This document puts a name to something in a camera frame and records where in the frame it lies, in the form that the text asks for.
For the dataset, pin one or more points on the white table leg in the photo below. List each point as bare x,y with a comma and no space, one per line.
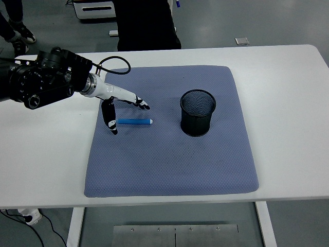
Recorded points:
74,229
266,226

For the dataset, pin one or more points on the white device with black slot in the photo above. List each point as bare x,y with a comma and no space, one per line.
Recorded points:
95,14

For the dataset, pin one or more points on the blue marker with clear cap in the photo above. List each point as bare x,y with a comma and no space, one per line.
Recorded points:
136,121

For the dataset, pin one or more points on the person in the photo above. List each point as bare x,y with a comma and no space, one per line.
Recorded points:
146,25
14,13

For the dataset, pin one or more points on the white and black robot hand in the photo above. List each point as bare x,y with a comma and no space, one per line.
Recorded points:
113,90

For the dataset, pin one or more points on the white pedestal base bar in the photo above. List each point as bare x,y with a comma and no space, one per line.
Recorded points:
113,33

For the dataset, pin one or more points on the silver floor socket plate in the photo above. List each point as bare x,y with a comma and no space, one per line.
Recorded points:
242,41

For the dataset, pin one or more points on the black mesh pen holder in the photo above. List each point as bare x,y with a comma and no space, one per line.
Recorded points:
196,126

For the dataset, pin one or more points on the white power strip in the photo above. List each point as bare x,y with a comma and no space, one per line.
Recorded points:
32,216

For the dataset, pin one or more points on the blue-grey textured mat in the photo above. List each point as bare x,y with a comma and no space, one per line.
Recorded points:
167,164

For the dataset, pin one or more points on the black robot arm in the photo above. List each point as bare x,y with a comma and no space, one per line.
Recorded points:
51,77

